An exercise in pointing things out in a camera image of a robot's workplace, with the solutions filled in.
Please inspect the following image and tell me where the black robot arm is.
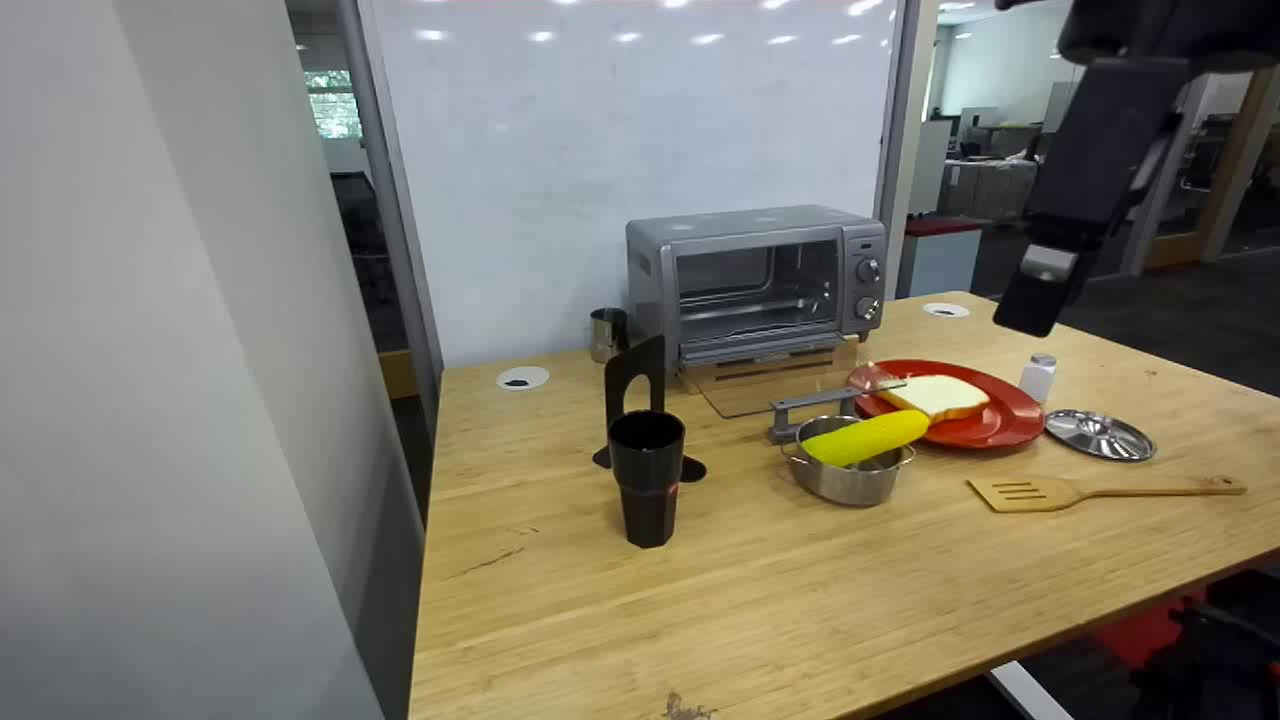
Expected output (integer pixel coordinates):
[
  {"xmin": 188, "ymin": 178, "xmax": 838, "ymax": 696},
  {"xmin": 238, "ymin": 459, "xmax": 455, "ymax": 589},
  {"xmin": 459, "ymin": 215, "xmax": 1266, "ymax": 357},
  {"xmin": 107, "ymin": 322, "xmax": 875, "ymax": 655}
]
[{"xmin": 991, "ymin": 0, "xmax": 1280, "ymax": 335}]

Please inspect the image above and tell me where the small steel pot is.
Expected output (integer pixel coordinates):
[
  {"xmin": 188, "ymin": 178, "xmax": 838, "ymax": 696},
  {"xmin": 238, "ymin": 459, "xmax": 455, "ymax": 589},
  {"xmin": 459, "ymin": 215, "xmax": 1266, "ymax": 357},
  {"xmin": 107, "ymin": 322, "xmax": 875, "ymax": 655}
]
[{"xmin": 789, "ymin": 414, "xmax": 909, "ymax": 508}]

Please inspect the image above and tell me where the red plate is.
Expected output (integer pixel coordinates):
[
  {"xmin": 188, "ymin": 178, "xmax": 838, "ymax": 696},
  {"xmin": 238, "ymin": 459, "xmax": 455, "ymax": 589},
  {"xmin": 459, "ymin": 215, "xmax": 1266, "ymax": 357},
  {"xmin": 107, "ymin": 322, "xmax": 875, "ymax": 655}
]
[{"xmin": 849, "ymin": 361, "xmax": 1046, "ymax": 451}]

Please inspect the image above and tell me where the steel pot lid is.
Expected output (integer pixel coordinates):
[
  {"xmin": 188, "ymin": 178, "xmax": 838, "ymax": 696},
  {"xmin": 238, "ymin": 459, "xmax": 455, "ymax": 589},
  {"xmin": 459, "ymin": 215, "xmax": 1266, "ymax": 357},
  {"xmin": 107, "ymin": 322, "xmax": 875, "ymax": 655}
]
[{"xmin": 1046, "ymin": 409, "xmax": 1156, "ymax": 464}]

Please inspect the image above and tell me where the small steel cup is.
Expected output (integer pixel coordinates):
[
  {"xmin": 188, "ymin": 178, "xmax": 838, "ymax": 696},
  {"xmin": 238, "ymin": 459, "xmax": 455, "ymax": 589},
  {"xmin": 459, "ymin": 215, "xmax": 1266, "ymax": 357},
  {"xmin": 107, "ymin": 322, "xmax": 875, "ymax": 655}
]
[{"xmin": 593, "ymin": 308, "xmax": 627, "ymax": 362}]

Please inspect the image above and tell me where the black plastic cup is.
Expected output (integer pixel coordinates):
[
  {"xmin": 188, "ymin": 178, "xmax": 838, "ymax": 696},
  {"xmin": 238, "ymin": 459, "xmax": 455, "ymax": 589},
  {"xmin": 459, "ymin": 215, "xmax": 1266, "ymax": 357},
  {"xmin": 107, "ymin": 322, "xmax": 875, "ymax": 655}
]
[{"xmin": 609, "ymin": 410, "xmax": 684, "ymax": 547}]

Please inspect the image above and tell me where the thin wooden board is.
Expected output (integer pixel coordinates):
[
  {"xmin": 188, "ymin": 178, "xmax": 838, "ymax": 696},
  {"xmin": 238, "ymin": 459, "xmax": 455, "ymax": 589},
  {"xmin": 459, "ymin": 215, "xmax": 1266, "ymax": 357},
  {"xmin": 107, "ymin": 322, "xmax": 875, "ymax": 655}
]
[{"xmin": 684, "ymin": 350, "xmax": 856, "ymax": 419}]

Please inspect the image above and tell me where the silver toaster oven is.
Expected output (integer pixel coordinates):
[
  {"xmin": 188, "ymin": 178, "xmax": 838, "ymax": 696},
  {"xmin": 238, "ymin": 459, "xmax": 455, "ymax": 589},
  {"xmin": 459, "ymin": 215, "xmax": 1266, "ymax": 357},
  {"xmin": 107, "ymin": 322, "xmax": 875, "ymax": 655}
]
[{"xmin": 625, "ymin": 205, "xmax": 885, "ymax": 377}]

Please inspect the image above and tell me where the white bread slice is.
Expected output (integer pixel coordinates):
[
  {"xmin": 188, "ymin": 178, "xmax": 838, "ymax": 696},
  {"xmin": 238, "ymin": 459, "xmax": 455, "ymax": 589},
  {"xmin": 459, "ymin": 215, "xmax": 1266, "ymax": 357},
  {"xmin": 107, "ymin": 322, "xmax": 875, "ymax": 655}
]
[{"xmin": 881, "ymin": 377, "xmax": 990, "ymax": 419}]

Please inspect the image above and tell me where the wooden slotted spatula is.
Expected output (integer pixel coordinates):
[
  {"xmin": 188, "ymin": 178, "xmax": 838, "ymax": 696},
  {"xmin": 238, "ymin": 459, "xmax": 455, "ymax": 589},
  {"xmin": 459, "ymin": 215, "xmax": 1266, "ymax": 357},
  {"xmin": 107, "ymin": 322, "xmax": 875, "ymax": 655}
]
[{"xmin": 971, "ymin": 479, "xmax": 1245, "ymax": 515}]

